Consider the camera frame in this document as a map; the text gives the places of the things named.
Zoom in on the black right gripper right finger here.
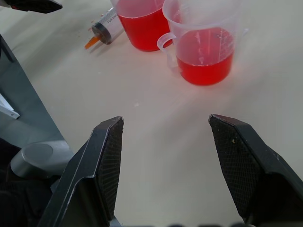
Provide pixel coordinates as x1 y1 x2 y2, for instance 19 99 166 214
208 114 303 227

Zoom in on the black robot body part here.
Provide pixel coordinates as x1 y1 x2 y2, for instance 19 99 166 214
0 137 62 227

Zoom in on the white metal profile piece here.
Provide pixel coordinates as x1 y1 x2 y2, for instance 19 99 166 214
0 94 21 119

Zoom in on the beaker with red liquid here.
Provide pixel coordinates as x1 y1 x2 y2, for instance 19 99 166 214
157 0 250 87
109 0 171 52

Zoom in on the clear syringe with orange tip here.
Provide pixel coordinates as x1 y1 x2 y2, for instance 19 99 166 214
84 7 125 50

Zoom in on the silver cylindrical robot body joint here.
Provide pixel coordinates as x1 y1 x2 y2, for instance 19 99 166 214
10 141 73 178

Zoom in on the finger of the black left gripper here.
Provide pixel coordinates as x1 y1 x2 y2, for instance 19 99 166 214
0 0 63 14

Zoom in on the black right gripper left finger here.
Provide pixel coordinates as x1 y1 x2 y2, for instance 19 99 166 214
37 116 125 227

